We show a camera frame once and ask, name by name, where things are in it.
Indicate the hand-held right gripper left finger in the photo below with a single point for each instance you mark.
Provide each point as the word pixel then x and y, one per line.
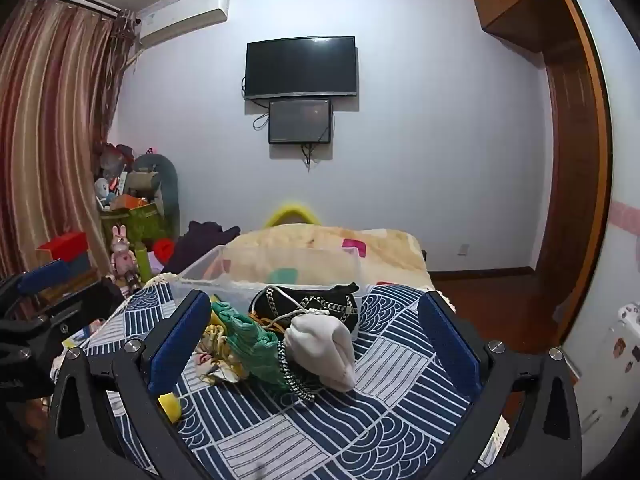
pixel 180 345

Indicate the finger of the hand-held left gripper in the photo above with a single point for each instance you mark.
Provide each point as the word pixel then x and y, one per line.
pixel 45 274
pixel 85 310

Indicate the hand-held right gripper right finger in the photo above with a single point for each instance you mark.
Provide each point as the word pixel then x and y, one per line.
pixel 450 350

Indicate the floral cloth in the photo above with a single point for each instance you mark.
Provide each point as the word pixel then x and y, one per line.
pixel 212 355

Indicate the yellow sponge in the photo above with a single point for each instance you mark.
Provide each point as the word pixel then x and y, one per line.
pixel 172 407

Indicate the clear plastic storage box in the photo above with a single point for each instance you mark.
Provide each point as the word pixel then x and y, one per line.
pixel 235 302

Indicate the green knit glove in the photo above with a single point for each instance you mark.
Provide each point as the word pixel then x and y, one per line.
pixel 250 345

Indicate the white knit hat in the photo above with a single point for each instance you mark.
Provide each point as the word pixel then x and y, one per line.
pixel 320 350

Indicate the red box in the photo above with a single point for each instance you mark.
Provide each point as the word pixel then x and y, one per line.
pixel 62 246

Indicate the blue box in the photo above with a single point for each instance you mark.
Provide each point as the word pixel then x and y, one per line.
pixel 77 264

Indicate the black flashlight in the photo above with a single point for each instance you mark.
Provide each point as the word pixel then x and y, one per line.
pixel 134 282

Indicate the pink bunny figurine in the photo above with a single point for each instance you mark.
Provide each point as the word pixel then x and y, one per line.
pixel 122 255

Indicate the green bottle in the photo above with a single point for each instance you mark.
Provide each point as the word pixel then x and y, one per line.
pixel 142 262

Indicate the red cloth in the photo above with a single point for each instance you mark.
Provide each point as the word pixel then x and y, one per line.
pixel 163 249

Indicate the green cardboard box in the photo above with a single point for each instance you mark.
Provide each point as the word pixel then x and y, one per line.
pixel 140 227

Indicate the dark purple garment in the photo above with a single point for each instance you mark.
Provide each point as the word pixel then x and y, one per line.
pixel 200 245

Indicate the orange box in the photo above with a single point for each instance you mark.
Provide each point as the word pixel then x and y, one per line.
pixel 131 202

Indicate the pile of assorted toys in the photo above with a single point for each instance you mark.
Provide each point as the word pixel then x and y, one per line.
pixel 111 175

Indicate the navy patterned cloth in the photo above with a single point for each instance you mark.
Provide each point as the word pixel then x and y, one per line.
pixel 350 435

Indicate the khaki plush toy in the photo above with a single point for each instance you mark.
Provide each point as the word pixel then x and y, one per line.
pixel 144 181

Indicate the striped brown curtain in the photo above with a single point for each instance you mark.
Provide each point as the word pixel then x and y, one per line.
pixel 55 135

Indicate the grey-green long plush toy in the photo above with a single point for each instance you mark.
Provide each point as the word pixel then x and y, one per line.
pixel 167 185

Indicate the cream patterned cushion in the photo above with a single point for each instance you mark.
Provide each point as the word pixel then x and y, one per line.
pixel 325 240

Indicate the wooden door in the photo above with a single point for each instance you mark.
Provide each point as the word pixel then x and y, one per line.
pixel 575 185

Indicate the white sliding door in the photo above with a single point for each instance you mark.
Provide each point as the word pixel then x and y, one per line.
pixel 620 160

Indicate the white air conditioner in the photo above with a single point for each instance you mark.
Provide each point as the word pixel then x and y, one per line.
pixel 185 15

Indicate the wooden overhead cabinet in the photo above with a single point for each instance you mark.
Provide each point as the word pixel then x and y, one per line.
pixel 520 5

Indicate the wall socket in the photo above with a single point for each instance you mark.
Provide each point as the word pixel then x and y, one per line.
pixel 464 248

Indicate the small black wall monitor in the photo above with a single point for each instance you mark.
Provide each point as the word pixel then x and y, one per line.
pixel 300 121

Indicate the large black wall television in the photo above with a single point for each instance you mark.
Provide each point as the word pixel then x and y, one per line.
pixel 300 67

